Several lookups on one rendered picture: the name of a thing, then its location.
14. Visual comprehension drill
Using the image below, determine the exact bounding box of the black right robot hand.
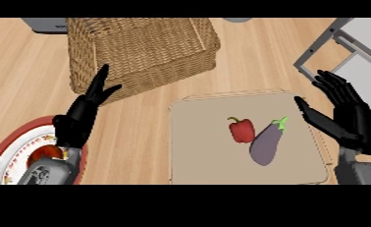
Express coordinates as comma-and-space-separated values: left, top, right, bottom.
294, 70, 371, 155

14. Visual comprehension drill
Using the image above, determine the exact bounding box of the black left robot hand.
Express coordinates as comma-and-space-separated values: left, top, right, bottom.
51, 63, 124, 149

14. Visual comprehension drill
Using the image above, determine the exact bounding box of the grey metal tiered shelf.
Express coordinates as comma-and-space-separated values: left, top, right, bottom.
294, 18, 371, 98

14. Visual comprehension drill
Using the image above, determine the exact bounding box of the red bell pepper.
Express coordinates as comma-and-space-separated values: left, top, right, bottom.
227, 116, 257, 144

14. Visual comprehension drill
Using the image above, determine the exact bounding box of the beige tray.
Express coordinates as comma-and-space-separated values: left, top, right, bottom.
169, 89, 330, 186

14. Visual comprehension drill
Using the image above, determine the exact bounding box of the red rimmed white plate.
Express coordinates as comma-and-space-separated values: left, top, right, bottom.
0, 115, 91, 186

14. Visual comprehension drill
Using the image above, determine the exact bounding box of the purple eggplant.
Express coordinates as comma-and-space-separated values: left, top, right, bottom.
248, 116, 291, 167

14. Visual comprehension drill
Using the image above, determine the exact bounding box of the brown wicker basket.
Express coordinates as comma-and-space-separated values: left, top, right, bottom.
65, 18, 223, 106

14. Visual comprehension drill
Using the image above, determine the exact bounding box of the grey appliance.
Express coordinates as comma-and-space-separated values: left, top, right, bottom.
21, 18, 70, 35

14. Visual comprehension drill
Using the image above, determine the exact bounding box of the grey round object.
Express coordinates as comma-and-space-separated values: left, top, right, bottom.
223, 18, 254, 24

